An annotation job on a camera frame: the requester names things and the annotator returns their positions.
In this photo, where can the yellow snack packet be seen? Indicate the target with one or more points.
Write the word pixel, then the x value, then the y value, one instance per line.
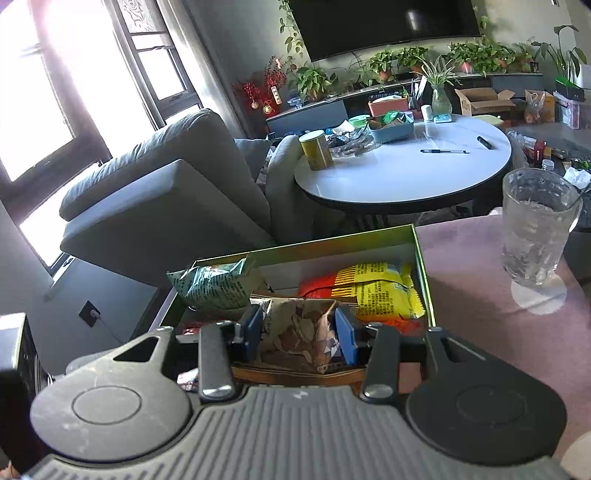
pixel 378 290

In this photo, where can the pink tablecloth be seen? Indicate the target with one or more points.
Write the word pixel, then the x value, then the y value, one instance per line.
pixel 461 277

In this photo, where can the plastic bag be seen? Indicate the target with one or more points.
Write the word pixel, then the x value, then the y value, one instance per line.
pixel 534 108

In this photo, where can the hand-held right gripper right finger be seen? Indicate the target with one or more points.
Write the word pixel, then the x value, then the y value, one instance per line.
pixel 346 336

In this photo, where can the clear storage bin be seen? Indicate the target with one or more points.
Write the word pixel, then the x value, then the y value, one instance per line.
pixel 575 113

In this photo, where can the curtain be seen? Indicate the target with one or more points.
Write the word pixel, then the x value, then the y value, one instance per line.
pixel 207 69

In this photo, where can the grey sofa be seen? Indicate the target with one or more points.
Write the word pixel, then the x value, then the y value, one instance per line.
pixel 161 198

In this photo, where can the wall socket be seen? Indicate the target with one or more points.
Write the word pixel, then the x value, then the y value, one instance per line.
pixel 90 314

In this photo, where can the open cardboard box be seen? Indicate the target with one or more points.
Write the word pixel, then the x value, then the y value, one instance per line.
pixel 485 104

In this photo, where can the small teal box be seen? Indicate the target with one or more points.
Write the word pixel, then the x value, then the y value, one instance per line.
pixel 443 119

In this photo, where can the hanging vine plant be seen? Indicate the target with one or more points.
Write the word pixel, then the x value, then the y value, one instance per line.
pixel 483 23
pixel 291 32

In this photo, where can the red berry branch decoration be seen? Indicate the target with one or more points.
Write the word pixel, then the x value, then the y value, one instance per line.
pixel 258 87

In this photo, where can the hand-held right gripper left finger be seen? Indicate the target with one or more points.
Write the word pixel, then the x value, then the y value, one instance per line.
pixel 251 333

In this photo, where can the round white table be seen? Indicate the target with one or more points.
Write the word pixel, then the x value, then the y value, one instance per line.
pixel 406 175

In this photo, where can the green snack packet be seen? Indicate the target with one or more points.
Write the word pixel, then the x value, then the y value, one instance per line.
pixel 217 286

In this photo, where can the green lidded container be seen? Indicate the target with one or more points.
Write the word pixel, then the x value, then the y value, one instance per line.
pixel 358 121

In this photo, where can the dark framed window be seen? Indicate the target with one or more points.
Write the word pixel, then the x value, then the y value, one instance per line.
pixel 138 41

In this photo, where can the clear plastic packaging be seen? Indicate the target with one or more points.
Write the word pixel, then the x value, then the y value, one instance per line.
pixel 351 141

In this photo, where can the tall large-leaf plant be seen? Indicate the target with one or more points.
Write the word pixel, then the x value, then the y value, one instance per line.
pixel 561 50

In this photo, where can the glass vase with spider plant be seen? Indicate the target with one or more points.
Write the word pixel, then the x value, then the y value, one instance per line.
pixel 441 101

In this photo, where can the brown and white snack packet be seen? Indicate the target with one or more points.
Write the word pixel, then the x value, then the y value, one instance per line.
pixel 300 337

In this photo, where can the grey tv cabinet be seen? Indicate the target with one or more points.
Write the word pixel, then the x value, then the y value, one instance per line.
pixel 318 113

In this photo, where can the black pen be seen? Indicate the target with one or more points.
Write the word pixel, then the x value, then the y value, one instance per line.
pixel 443 151

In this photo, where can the green cardboard box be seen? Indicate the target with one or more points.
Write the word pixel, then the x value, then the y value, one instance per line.
pixel 323 251

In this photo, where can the green and black box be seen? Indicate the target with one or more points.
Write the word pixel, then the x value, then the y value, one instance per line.
pixel 572 90

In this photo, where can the clear glass mug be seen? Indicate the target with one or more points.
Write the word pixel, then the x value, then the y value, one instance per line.
pixel 535 221

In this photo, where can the white round coaster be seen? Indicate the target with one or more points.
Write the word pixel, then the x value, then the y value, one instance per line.
pixel 540 297

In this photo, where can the black wall television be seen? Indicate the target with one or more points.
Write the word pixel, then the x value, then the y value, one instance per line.
pixel 383 23

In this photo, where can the blue plastic tray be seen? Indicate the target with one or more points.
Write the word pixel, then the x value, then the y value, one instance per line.
pixel 392 133

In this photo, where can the black marker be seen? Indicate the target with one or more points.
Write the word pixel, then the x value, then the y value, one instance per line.
pixel 485 142

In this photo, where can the red snack packet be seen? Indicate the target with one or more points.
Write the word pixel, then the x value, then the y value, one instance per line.
pixel 190 328

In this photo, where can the red chip bag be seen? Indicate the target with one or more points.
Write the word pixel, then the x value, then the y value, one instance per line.
pixel 318 284

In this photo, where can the dark box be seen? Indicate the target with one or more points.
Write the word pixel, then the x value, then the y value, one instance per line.
pixel 16 392

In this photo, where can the yellow can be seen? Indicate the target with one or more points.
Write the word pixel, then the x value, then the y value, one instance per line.
pixel 317 152

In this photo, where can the floor clutter pile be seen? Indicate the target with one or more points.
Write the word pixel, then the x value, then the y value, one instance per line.
pixel 549 152

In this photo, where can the orange plastic box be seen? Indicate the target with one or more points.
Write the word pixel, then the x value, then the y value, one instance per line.
pixel 388 107

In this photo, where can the row of potted plants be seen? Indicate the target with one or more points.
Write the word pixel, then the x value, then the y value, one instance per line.
pixel 314 81

